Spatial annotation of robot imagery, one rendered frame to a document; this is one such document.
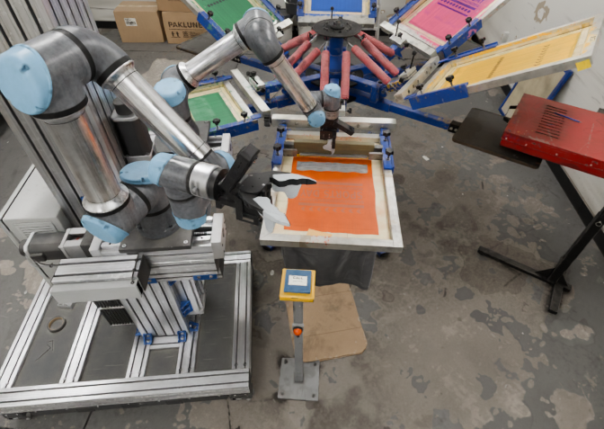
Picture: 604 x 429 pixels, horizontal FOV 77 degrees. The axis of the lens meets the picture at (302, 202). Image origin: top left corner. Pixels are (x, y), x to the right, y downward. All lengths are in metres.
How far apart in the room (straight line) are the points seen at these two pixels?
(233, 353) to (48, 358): 0.97
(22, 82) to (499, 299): 2.67
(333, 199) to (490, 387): 1.40
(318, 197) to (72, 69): 1.18
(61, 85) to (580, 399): 2.69
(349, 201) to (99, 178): 1.10
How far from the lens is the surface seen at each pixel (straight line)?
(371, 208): 1.77
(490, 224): 3.30
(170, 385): 2.19
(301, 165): 1.95
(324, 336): 2.43
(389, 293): 2.65
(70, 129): 0.97
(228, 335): 2.25
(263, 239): 1.58
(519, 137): 2.20
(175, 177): 0.84
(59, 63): 0.92
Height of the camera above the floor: 2.20
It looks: 45 degrees down
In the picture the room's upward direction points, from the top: straight up
